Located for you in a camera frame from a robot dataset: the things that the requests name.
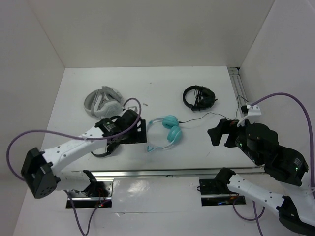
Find black headphones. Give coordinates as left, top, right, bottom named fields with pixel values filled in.
left=91, top=143, right=120, bottom=158
left=182, top=85, right=217, bottom=112

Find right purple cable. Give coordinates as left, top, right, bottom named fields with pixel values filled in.
left=251, top=92, right=315, bottom=190

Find white grey gaming headset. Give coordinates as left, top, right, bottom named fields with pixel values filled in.
left=84, top=86, right=124, bottom=118

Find teal cat-ear headphones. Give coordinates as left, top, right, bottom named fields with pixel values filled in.
left=146, top=115, right=183, bottom=153

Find aluminium side rail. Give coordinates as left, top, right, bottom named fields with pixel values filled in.
left=227, top=67, right=248, bottom=117

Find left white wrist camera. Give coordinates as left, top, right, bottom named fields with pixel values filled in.
left=123, top=106, right=138, bottom=113

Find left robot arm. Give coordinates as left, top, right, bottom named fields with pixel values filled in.
left=21, top=109, right=147, bottom=199

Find thin black headphone cable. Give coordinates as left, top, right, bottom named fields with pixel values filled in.
left=179, top=95, right=249, bottom=124

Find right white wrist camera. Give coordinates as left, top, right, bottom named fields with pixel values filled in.
left=237, top=104, right=262, bottom=127

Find aluminium front rail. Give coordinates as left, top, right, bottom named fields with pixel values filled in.
left=63, top=167, right=264, bottom=178

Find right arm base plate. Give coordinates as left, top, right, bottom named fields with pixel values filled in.
left=196, top=178, right=246, bottom=207

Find black headphones front left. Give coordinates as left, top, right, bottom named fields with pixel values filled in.
left=91, top=143, right=120, bottom=158

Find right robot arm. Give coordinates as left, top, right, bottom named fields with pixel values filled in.
left=207, top=119, right=315, bottom=236

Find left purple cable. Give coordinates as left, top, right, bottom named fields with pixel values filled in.
left=6, top=98, right=142, bottom=181

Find purple cable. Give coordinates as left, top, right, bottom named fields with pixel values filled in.
left=6, top=98, right=142, bottom=181
left=251, top=92, right=315, bottom=190

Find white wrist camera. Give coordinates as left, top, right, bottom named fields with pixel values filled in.
left=237, top=104, right=262, bottom=127
left=123, top=106, right=138, bottom=113

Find black headphones back right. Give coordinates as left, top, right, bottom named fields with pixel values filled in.
left=182, top=85, right=217, bottom=112

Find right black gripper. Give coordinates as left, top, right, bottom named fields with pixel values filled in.
left=206, top=115, right=260, bottom=163

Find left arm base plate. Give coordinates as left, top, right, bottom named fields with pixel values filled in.
left=68, top=177, right=114, bottom=209

